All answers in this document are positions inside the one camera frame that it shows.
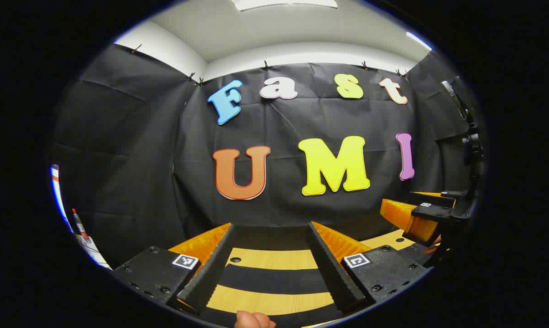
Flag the white paper sheet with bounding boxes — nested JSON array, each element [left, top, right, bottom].
[[76, 235, 112, 269]]

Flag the red capped bottle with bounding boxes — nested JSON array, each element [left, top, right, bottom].
[[71, 208, 89, 241]]

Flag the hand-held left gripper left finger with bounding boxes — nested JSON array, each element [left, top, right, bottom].
[[112, 222, 238, 316]]

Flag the black backdrop cloth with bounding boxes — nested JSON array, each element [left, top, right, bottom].
[[51, 43, 484, 269]]

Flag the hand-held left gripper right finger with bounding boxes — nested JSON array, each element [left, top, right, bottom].
[[306, 221, 433, 316]]

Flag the dark grey jeans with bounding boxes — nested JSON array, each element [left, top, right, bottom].
[[199, 268, 350, 328]]

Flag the ceiling light panel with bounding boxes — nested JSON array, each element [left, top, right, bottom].
[[231, 0, 339, 12]]

